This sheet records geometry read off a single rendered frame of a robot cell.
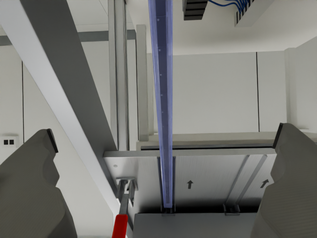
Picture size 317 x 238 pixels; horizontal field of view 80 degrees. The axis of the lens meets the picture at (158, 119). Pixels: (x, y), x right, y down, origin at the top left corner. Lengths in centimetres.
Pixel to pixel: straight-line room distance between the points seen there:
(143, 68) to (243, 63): 161
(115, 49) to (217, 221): 44
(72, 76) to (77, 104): 3
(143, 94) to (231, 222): 43
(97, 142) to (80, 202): 205
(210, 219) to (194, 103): 164
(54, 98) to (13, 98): 233
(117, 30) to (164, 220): 45
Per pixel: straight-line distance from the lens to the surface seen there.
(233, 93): 205
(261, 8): 60
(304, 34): 98
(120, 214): 28
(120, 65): 51
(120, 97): 49
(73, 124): 20
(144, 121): 62
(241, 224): 39
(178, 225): 37
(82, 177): 219
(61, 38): 18
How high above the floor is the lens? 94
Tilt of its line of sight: 1 degrees down
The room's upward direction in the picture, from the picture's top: 178 degrees clockwise
